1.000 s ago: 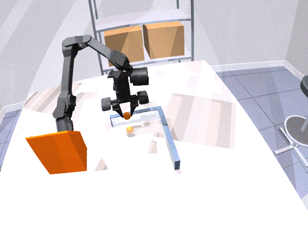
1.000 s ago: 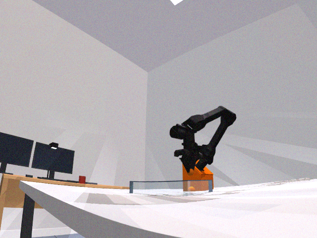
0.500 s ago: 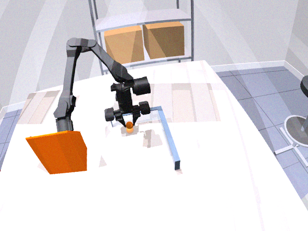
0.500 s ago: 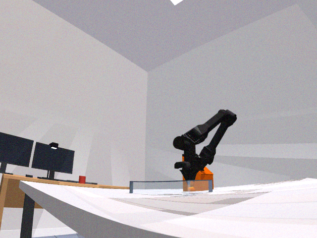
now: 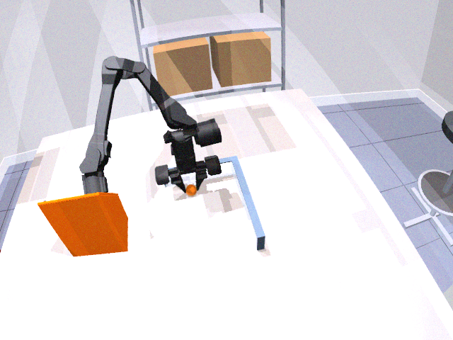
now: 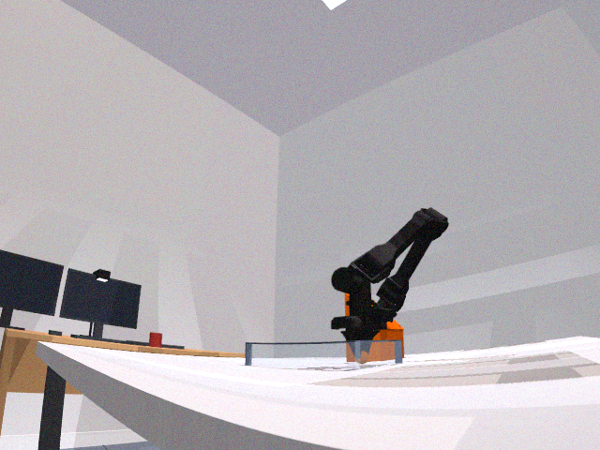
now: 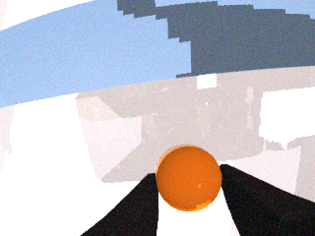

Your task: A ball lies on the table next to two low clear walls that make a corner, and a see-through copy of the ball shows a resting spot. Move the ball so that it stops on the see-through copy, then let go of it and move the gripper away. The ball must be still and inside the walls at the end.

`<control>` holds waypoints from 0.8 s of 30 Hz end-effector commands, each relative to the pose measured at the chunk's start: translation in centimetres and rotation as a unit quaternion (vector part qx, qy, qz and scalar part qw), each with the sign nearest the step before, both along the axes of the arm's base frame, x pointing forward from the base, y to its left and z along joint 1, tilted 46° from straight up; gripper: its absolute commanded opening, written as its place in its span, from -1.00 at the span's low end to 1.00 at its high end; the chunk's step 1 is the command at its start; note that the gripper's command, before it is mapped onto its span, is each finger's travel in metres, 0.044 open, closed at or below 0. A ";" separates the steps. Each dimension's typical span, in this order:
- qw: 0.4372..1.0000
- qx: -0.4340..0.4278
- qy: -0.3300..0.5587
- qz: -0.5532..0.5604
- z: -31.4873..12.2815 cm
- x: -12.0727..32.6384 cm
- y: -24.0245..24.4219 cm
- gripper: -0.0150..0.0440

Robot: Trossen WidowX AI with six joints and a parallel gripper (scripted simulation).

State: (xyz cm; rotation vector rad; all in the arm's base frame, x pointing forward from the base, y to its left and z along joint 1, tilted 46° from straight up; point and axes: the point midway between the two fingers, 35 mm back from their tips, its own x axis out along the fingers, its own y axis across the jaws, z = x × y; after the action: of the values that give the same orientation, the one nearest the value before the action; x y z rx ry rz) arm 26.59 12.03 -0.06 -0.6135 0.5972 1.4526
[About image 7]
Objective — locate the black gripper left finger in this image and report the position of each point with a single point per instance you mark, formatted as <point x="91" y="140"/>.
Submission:
<point x="135" y="215"/>

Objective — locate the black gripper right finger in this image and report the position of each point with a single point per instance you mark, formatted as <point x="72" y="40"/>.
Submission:
<point x="260" y="209"/>

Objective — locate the orange ball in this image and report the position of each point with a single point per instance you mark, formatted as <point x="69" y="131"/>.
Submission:
<point x="189" y="179"/>

